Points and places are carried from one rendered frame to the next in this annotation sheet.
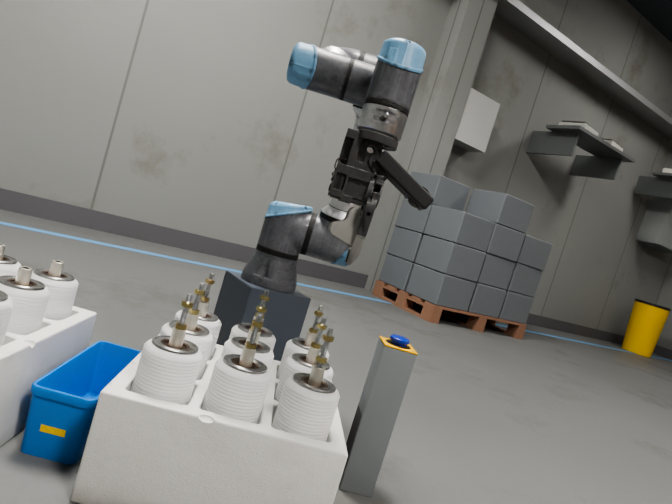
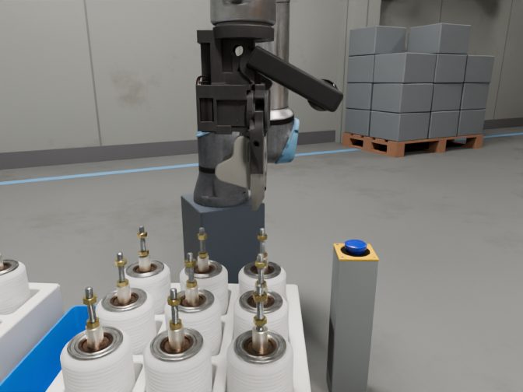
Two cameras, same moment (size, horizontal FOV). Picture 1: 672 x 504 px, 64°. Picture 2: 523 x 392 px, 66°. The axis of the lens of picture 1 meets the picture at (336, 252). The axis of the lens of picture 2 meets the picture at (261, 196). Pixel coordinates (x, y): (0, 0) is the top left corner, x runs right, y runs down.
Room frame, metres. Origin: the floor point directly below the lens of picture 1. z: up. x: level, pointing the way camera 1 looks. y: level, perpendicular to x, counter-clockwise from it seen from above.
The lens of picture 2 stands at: (0.40, -0.09, 0.62)
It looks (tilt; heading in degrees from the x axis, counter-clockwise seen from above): 16 degrees down; 7
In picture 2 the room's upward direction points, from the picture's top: straight up
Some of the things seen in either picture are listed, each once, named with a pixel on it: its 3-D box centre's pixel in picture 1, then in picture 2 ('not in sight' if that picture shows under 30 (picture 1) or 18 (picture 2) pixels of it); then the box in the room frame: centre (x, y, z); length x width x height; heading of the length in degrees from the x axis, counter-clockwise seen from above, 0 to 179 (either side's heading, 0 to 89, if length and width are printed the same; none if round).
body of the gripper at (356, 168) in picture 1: (362, 171); (237, 82); (0.88, 0.00, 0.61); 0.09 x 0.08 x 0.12; 93
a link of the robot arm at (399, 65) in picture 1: (395, 78); not in sight; (0.89, -0.01, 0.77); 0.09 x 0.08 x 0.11; 3
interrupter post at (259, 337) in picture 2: (316, 376); (260, 338); (0.88, -0.03, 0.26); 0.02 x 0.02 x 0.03
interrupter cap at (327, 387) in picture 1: (314, 383); (260, 346); (0.88, -0.03, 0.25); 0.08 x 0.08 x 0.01
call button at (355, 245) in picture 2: (398, 341); (355, 248); (1.09, -0.18, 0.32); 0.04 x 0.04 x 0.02
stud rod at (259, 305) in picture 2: (324, 349); (260, 309); (0.88, -0.03, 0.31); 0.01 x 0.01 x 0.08
